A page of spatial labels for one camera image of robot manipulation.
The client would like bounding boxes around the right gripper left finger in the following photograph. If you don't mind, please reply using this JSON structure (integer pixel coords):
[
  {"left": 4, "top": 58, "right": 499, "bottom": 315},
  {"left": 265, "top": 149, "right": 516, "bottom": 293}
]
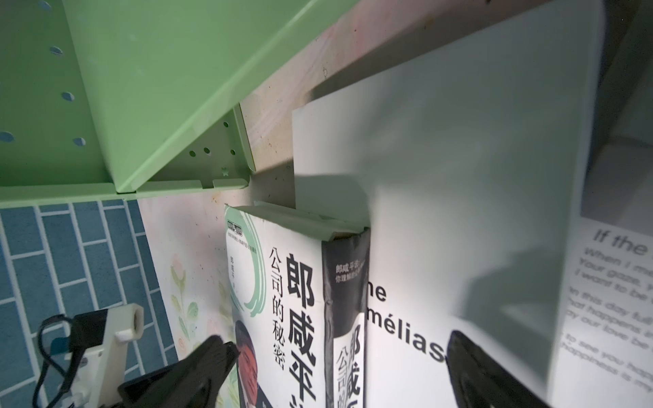
[{"left": 117, "top": 335, "right": 239, "bottom": 408}]

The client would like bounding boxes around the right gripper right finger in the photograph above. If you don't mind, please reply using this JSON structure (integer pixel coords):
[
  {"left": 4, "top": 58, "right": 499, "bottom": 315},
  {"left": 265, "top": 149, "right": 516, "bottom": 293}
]
[{"left": 447, "top": 330, "right": 549, "bottom": 408}]

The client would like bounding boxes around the Chinese book with man portrait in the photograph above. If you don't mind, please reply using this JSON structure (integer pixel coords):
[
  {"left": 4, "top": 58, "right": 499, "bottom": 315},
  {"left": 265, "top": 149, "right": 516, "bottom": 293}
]
[{"left": 224, "top": 203, "right": 371, "bottom": 407}]

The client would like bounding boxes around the white La Dame aux camelias book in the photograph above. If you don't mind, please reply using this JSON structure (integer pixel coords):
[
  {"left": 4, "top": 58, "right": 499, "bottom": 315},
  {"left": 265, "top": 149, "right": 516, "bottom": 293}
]
[{"left": 292, "top": 1, "right": 605, "bottom": 407}]

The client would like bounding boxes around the white book with barcode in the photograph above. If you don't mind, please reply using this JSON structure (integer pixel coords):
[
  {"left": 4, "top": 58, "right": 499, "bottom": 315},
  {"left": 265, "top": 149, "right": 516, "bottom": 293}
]
[{"left": 549, "top": 142, "right": 652, "bottom": 407}]

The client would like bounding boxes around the green two-tier shelf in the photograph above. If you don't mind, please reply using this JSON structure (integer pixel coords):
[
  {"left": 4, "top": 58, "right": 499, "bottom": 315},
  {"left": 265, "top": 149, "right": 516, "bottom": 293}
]
[{"left": 1, "top": 1, "right": 353, "bottom": 208}]

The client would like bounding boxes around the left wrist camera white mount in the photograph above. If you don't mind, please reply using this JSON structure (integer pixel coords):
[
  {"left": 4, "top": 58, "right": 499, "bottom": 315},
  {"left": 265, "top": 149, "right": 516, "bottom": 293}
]
[{"left": 32, "top": 304, "right": 145, "bottom": 407}]

